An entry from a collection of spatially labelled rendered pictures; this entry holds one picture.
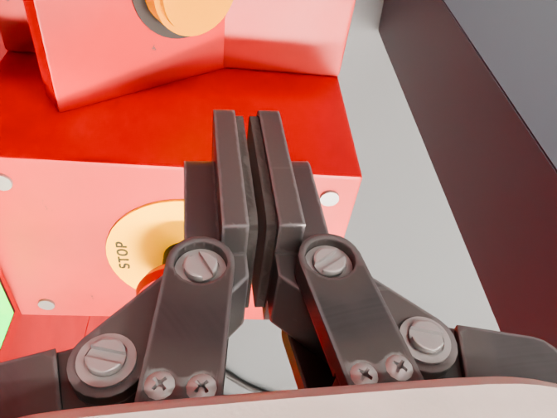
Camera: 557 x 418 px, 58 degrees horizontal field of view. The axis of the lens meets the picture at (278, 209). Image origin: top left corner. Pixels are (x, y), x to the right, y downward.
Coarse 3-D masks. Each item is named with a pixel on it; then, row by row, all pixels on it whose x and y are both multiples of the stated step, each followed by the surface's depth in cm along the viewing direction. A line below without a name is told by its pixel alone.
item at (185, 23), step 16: (160, 0) 19; (176, 0) 19; (192, 0) 20; (208, 0) 20; (224, 0) 21; (160, 16) 20; (176, 16) 20; (192, 16) 20; (208, 16) 21; (224, 16) 21; (176, 32) 21; (192, 32) 21
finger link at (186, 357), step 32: (192, 256) 9; (224, 256) 9; (160, 288) 8; (192, 288) 8; (224, 288) 8; (160, 320) 8; (192, 320) 8; (224, 320) 8; (160, 352) 8; (192, 352) 8; (224, 352) 8; (160, 384) 7; (192, 384) 7; (224, 384) 10
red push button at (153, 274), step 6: (168, 252) 22; (162, 264) 22; (150, 270) 21; (156, 270) 20; (162, 270) 20; (144, 276) 20; (150, 276) 20; (156, 276) 20; (144, 282) 20; (150, 282) 20; (138, 288) 21; (144, 288) 20
